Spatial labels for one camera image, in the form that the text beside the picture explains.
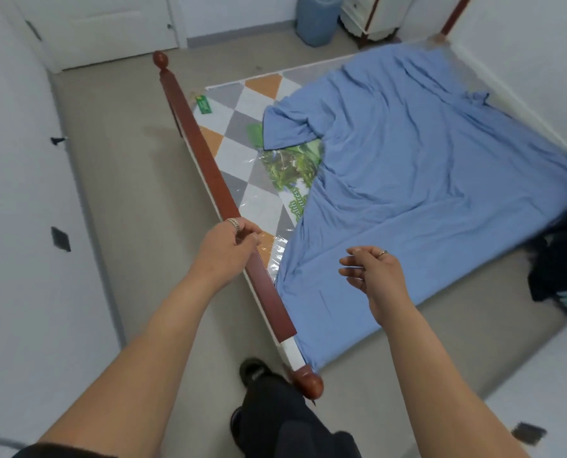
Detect person's left forearm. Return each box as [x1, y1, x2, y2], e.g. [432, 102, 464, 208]
[40, 276, 222, 458]

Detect black hanging garment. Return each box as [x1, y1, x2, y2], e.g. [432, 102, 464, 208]
[526, 195, 567, 304]

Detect white wardrobe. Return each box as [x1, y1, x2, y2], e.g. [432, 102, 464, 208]
[15, 0, 189, 75]

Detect person's left hand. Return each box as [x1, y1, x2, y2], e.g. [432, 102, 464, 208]
[190, 218, 264, 294]

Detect person's right hand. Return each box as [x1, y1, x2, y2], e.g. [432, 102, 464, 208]
[338, 246, 411, 328]

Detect person's right forearm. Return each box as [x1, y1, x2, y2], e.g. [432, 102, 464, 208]
[383, 319, 532, 458]

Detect white nightstand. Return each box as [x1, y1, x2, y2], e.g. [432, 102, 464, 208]
[339, 0, 418, 43]

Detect person's black trousers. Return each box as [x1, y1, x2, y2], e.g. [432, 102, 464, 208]
[234, 375, 363, 458]

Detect white wooden bed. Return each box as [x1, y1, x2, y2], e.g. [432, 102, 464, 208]
[152, 0, 567, 399]

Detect person's black shirt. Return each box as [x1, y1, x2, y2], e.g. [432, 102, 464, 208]
[12, 441, 118, 458]

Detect light blue sheet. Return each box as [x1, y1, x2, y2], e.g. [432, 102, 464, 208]
[262, 42, 567, 373]

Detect blue bin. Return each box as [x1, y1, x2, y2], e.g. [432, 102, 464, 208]
[295, 0, 345, 48]

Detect grey crown print mattress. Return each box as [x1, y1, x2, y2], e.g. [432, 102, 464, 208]
[187, 46, 506, 288]

